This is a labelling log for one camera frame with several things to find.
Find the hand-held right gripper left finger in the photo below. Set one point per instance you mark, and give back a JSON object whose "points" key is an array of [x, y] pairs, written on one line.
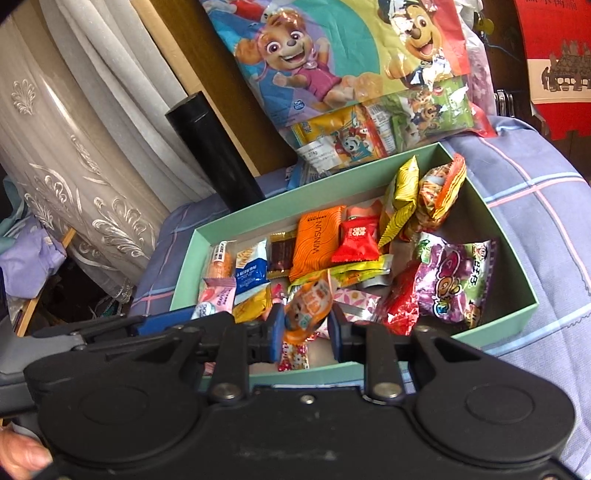
{"points": [[278, 332]]}

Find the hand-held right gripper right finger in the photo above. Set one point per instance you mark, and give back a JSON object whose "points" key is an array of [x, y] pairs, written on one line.
{"points": [[339, 337]]}

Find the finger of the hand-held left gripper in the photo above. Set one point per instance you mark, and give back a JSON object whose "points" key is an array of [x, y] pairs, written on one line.
{"points": [[157, 323]]}

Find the small red dotted candy packet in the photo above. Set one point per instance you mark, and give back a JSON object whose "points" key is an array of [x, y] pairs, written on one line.
{"points": [[293, 359]]}

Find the yellow green snack packet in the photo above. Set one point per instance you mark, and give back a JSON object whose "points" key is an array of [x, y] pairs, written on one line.
{"points": [[251, 307]]}

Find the pink floral snack packet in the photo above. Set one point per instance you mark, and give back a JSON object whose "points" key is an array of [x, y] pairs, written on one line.
{"points": [[358, 304]]}

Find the orange jelly cup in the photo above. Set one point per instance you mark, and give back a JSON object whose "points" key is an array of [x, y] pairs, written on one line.
{"points": [[307, 307]]}

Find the pink and white candy packet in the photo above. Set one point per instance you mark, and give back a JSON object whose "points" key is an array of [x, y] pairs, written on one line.
{"points": [[214, 295]]}

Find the blue cracker packet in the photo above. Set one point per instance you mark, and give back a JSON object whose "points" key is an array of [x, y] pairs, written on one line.
{"points": [[251, 272]]}

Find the shiny red snack packet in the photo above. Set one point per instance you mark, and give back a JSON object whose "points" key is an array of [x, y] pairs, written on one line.
{"points": [[401, 304]]}

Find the yellow packet with silver seam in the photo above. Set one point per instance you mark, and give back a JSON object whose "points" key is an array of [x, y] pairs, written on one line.
{"points": [[364, 270]]}

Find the dark brown chocolate packet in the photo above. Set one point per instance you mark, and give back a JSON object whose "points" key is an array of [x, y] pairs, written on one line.
{"points": [[281, 254]]}

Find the clear biscuit packet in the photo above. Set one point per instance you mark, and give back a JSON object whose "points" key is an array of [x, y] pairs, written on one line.
{"points": [[221, 263]]}

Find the orange wafer packet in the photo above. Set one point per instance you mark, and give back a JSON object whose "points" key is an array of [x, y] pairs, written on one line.
{"points": [[316, 242]]}

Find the small red sweet packet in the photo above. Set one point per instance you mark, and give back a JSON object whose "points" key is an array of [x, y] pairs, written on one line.
{"points": [[358, 240]]}

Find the purple gummy candy bag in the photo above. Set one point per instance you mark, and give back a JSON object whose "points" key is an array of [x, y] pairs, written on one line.
{"points": [[455, 281]]}

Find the long yellow snack packet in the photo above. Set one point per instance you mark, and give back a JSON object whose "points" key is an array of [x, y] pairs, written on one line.
{"points": [[401, 198]]}

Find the orange noodle snack packet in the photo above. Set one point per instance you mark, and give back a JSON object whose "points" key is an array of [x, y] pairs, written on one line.
{"points": [[436, 198]]}

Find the green cardboard box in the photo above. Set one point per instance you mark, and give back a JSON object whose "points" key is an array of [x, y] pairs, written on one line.
{"points": [[489, 217]]}

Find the person's left hand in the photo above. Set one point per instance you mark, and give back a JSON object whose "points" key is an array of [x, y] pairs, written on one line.
{"points": [[21, 454]]}

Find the purple cloth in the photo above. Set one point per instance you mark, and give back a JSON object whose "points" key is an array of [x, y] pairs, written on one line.
{"points": [[32, 258]]}

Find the small blue packet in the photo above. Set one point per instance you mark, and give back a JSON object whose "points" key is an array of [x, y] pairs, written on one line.
{"points": [[295, 177]]}

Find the black roll tube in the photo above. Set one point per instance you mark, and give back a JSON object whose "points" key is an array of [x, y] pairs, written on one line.
{"points": [[212, 152]]}

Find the white embroidered curtain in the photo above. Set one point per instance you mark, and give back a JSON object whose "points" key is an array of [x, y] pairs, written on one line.
{"points": [[69, 161]]}

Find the blue plaid blanket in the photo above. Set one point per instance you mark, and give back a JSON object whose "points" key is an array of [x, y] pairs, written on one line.
{"points": [[554, 230]]}

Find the brown wooden board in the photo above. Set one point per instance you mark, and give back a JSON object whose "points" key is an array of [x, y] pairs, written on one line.
{"points": [[184, 60]]}

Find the cartoon printed snack bag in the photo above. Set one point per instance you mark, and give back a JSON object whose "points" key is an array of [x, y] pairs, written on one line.
{"points": [[323, 60]]}

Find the clear plastic bag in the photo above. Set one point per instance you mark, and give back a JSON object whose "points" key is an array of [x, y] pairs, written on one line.
{"points": [[478, 69]]}

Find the red gift bag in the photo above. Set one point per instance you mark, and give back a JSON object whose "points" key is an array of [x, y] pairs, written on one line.
{"points": [[554, 27]]}

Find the wooden frame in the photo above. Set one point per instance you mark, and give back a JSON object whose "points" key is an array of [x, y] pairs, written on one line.
{"points": [[44, 286]]}

